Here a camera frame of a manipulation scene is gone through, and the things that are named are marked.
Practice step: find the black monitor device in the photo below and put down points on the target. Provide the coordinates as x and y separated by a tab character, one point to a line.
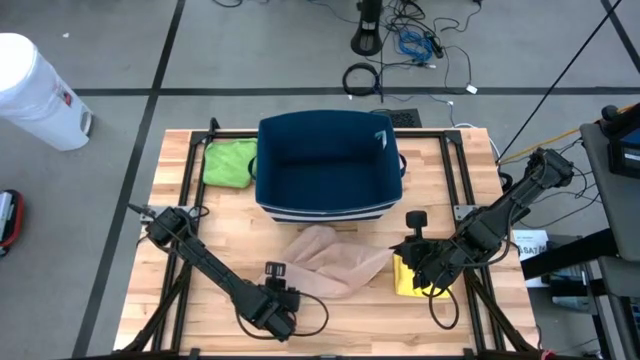
625	150

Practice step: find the navy white-striped fabric basket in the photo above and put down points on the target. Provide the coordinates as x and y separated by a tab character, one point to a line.
327	165

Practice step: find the red and black device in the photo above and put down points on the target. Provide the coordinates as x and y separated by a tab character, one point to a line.
10	220

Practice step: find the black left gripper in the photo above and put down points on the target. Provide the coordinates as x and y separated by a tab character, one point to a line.
280	315

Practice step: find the black power strip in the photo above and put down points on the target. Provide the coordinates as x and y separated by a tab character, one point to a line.
434	45

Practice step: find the beige towel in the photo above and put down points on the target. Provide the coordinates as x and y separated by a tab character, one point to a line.
330	265

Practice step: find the black stand base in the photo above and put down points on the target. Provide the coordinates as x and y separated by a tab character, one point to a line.
366	40

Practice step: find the white trash can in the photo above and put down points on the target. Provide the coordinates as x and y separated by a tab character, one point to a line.
40	95

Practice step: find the black crossbar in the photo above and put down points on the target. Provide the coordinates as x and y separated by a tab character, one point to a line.
570	252

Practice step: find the thin black slanted pole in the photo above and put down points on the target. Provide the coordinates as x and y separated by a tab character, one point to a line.
552	89

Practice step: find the black metal table frame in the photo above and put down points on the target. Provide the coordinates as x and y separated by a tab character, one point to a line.
425	134

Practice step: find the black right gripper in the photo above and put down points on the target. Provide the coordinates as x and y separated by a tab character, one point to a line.
435	260

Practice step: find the black floor vent grille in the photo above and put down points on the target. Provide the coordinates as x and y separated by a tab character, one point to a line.
407	119

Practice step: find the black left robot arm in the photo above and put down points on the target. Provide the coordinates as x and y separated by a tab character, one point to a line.
210	260

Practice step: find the small white adapter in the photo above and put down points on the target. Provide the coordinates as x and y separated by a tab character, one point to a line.
471	89

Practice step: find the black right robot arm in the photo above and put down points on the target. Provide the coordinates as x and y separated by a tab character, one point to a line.
500	220

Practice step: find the green towel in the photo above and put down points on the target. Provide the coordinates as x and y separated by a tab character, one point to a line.
230	162

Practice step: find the yellow towel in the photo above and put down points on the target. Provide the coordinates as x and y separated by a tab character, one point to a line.
402	282

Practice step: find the grey side cart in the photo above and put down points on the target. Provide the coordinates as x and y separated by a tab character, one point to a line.
607	200

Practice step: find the red clamp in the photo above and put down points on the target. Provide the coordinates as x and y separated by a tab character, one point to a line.
547	355

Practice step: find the white printed paper sheet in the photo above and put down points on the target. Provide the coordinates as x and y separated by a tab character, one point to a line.
530	245

